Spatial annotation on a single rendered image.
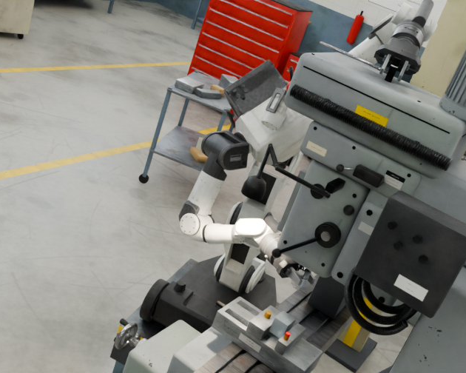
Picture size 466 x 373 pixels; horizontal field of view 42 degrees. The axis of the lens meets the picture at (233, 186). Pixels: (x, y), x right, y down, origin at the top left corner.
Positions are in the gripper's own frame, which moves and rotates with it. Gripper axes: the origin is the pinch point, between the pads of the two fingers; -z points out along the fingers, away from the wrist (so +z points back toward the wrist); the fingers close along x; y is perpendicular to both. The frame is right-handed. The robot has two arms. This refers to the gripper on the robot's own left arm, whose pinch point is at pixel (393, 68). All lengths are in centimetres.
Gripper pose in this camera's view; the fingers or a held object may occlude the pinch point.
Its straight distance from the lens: 172.4
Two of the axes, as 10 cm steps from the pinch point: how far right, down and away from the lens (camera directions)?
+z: 4.2, -6.9, 5.9
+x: -9.0, -4.1, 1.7
